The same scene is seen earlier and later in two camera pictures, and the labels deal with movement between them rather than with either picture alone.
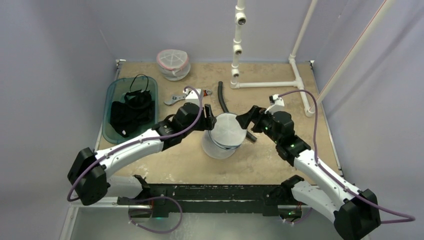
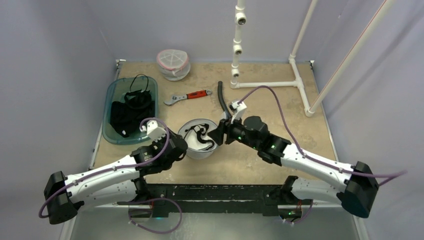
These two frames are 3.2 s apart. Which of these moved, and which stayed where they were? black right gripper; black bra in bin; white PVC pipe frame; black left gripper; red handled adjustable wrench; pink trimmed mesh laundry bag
Moved: black right gripper; black left gripper
Stayed: pink trimmed mesh laundry bag; white PVC pipe frame; black bra in bin; red handled adjustable wrench
